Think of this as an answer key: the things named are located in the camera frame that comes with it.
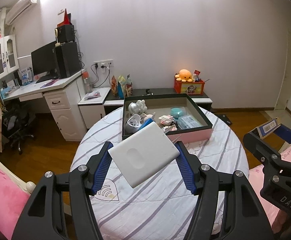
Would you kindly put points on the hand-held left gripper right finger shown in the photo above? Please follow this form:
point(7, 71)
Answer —
point(188, 170)

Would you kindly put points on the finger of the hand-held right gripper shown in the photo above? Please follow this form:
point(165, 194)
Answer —
point(288, 133)
point(254, 142)

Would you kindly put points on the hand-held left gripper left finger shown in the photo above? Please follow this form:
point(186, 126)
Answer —
point(100, 170)

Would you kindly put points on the blue white card packet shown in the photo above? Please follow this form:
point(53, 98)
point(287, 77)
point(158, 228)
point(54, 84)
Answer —
point(269, 128)

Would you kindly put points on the white box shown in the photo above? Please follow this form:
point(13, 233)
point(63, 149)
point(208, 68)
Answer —
point(143, 155)

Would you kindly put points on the clear plastic box green label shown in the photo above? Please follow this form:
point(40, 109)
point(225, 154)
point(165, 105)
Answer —
point(189, 122)

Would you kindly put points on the pink building block figure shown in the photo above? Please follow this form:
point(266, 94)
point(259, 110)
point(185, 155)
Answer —
point(165, 120)

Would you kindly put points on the teal heart-shaped box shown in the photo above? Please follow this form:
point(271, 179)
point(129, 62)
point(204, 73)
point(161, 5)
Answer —
point(178, 111)

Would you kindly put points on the pink box with black rim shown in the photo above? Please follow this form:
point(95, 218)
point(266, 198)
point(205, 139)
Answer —
point(160, 110)

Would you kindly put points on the pink pig doll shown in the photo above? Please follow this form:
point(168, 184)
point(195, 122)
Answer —
point(148, 117)

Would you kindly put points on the white astronaut figure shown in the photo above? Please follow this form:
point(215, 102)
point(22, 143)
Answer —
point(134, 107)

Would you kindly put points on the black bathroom scale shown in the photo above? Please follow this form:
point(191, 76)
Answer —
point(223, 119)

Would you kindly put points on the striped white tablecloth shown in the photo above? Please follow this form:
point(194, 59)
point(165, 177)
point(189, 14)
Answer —
point(148, 205)

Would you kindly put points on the white door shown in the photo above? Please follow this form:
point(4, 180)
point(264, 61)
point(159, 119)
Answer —
point(283, 80)

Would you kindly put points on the white side cabinet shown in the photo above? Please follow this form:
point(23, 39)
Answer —
point(90, 112)

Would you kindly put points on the white desk with drawers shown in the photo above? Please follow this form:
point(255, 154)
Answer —
point(63, 112)

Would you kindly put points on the black-topped low cabinet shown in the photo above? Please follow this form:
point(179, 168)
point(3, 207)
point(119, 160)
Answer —
point(115, 98)

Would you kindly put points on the plastic packet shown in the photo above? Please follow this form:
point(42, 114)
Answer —
point(92, 96)

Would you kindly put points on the red cartoon storage box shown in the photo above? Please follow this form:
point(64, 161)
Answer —
point(189, 87)

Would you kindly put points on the orange snack bag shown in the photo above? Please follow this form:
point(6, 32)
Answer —
point(114, 86)

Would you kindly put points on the orange-capped bottle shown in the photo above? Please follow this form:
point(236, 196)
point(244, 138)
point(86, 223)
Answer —
point(87, 85)

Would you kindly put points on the yellow snack bag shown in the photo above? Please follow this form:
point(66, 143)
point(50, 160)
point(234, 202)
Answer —
point(121, 86)

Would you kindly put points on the black handheld device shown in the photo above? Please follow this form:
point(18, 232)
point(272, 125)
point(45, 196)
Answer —
point(148, 91)

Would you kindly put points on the red white packet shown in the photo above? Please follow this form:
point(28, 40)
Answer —
point(197, 75)

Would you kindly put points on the red snack bag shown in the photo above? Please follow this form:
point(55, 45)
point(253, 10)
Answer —
point(129, 85)

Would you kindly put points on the orange octopus plush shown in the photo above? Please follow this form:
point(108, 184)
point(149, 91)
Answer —
point(184, 75)

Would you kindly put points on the black office chair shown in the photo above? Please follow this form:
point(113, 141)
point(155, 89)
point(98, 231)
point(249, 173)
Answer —
point(15, 120)

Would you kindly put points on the purple notebook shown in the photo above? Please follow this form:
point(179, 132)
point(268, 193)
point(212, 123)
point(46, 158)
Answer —
point(49, 83)

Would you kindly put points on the pink plush bedding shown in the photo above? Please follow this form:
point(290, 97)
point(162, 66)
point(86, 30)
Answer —
point(0, 200)

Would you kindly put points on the blue white carton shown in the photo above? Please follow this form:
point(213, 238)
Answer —
point(26, 76)

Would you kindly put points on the black computer monitor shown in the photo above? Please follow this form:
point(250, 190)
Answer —
point(43, 60)

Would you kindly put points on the small cream stand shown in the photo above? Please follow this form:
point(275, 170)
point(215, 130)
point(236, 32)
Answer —
point(57, 43)

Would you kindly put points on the black speaker box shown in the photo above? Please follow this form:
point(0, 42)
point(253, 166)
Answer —
point(66, 33)

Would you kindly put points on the white glass-door cabinet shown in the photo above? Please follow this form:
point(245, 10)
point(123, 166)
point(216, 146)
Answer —
point(3, 40)

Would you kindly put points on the white air conditioner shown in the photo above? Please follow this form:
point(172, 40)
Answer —
point(20, 10)

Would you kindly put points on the white bed frame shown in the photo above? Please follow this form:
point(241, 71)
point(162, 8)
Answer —
point(15, 177)

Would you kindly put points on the white wall socket strip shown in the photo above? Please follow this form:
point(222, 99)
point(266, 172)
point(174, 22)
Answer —
point(109, 62)

